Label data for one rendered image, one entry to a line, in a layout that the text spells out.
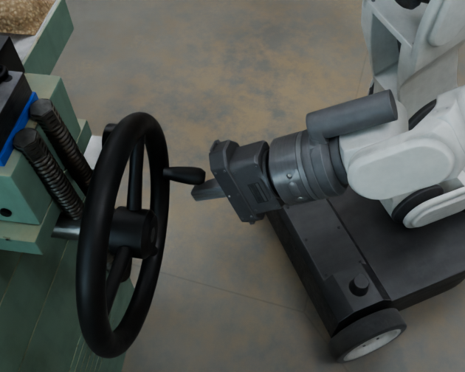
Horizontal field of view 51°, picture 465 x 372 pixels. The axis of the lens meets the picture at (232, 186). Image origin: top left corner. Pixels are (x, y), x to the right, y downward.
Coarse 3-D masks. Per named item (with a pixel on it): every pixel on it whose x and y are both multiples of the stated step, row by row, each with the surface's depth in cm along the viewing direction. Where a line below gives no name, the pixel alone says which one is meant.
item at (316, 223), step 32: (352, 192) 140; (288, 224) 133; (320, 224) 132; (352, 224) 134; (384, 224) 134; (448, 224) 134; (288, 256) 140; (320, 256) 126; (352, 256) 126; (384, 256) 128; (416, 256) 128; (448, 256) 128; (320, 288) 122; (352, 288) 117; (384, 288) 122; (416, 288) 123; (448, 288) 135; (352, 320) 121
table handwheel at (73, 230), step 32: (128, 128) 51; (160, 128) 61; (160, 160) 66; (96, 192) 45; (128, 192) 57; (160, 192) 70; (64, 224) 58; (96, 224) 45; (128, 224) 56; (160, 224) 71; (96, 256) 45; (128, 256) 56; (160, 256) 71; (96, 288) 45; (96, 320) 47; (128, 320) 62; (96, 352) 51
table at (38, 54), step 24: (48, 24) 68; (72, 24) 76; (24, 48) 65; (48, 48) 69; (24, 72) 64; (48, 72) 70; (48, 216) 54; (0, 240) 52; (24, 240) 52; (48, 240) 54
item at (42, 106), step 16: (32, 112) 49; (48, 112) 49; (32, 128) 47; (48, 128) 50; (64, 128) 52; (16, 144) 46; (32, 144) 46; (64, 144) 53; (32, 160) 48; (48, 160) 49; (64, 160) 55; (80, 160) 56; (48, 176) 50; (64, 176) 53; (80, 176) 58; (64, 192) 54; (64, 208) 56; (80, 208) 57; (112, 256) 69; (128, 272) 76
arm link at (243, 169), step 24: (216, 144) 63; (264, 144) 62; (288, 144) 58; (216, 168) 61; (240, 168) 61; (264, 168) 60; (288, 168) 57; (240, 192) 63; (264, 192) 62; (288, 192) 58; (312, 192) 58; (240, 216) 65
